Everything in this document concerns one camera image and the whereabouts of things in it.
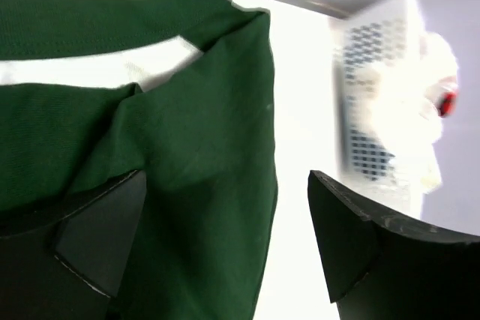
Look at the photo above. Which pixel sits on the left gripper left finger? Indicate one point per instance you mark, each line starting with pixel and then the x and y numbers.
pixel 67 261

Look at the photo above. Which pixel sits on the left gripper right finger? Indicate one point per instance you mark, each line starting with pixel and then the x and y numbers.
pixel 380 264

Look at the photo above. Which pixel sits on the white t shirt red print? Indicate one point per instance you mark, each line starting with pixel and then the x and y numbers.
pixel 435 91

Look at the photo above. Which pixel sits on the white green raglan t shirt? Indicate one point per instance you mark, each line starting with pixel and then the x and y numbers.
pixel 182 90

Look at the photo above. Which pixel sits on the white plastic basket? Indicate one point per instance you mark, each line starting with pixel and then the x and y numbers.
pixel 374 49

